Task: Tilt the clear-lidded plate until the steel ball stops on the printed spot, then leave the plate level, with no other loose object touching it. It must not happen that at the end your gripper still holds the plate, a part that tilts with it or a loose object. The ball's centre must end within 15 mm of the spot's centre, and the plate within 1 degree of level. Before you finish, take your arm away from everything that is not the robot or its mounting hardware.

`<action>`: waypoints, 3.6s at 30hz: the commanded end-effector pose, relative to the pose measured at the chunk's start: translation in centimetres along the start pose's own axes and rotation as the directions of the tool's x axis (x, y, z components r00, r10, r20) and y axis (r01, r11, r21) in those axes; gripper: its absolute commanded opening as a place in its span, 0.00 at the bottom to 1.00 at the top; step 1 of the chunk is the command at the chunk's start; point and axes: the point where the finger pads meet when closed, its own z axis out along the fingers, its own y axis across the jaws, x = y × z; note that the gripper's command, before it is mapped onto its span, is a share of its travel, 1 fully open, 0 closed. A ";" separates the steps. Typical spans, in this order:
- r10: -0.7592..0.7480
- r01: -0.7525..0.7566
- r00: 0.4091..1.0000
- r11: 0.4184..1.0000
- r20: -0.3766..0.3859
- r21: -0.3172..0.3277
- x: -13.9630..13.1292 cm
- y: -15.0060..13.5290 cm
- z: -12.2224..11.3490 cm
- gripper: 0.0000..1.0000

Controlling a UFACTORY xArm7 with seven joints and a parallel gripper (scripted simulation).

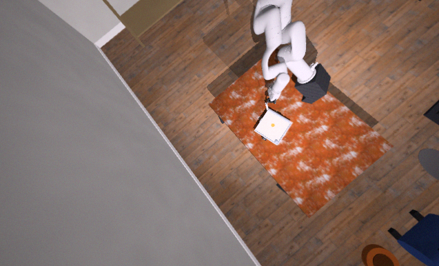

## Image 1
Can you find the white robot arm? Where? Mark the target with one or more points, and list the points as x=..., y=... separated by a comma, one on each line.
x=267, y=19

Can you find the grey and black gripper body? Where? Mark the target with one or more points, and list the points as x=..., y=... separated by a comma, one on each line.
x=272, y=95

